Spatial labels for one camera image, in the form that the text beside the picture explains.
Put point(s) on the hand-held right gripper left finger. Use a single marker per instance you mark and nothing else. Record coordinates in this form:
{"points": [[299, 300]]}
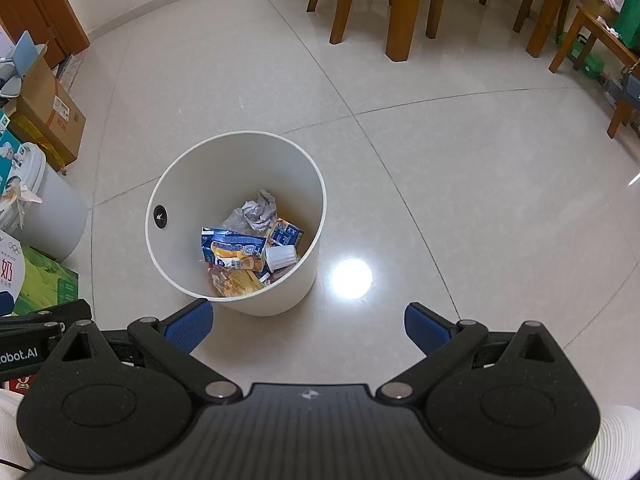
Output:
{"points": [[190, 327]]}

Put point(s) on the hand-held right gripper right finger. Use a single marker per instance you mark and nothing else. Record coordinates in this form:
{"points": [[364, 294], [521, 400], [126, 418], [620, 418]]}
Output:
{"points": [[427, 327]]}

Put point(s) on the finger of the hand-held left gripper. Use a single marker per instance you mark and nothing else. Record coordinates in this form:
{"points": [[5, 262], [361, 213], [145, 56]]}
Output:
{"points": [[45, 312], [6, 304]]}

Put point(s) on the clear red snack wrapper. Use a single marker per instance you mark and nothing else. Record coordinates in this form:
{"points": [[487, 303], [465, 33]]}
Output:
{"points": [[215, 277]]}

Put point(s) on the small white pleated cup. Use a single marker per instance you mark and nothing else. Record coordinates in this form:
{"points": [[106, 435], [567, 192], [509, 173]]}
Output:
{"points": [[281, 258]]}

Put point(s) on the printed paper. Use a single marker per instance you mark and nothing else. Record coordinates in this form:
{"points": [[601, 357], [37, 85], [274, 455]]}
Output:
{"points": [[260, 210]]}

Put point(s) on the white round trash bin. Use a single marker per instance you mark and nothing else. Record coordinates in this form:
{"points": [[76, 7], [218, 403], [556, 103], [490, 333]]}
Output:
{"points": [[235, 160]]}

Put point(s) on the red printed box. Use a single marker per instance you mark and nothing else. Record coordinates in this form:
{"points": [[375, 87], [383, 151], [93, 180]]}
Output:
{"points": [[22, 382]]}

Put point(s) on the green milk carton box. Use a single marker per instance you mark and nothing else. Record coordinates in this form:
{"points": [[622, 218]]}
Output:
{"points": [[45, 280]]}

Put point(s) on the white lidded bucket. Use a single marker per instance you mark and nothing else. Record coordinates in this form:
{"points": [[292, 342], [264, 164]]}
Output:
{"points": [[55, 210]]}

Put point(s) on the beige crumpled strip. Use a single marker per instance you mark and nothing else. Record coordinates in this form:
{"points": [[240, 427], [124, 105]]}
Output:
{"points": [[17, 200]]}

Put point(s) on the teal white printed box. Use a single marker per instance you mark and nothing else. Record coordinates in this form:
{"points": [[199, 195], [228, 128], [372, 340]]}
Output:
{"points": [[10, 155]]}

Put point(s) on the yellow cardboard box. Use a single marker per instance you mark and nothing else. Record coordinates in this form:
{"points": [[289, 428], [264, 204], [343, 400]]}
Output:
{"points": [[35, 140]]}

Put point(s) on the brown cardboard box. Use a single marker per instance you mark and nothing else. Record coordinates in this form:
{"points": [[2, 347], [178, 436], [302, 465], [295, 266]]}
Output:
{"points": [[55, 110]]}

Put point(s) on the pale blue white fan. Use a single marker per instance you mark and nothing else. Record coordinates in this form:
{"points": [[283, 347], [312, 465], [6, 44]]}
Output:
{"points": [[17, 67]]}

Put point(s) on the wooden door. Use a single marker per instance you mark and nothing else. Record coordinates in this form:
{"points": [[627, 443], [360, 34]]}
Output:
{"points": [[45, 10]]}

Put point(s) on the wooden stool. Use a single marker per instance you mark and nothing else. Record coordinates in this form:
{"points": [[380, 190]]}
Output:
{"points": [[564, 51]]}

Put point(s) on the blue box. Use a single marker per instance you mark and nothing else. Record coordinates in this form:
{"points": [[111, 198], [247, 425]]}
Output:
{"points": [[631, 87]]}

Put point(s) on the green bag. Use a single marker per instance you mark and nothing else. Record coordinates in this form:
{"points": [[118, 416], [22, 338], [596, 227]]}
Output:
{"points": [[629, 22]]}

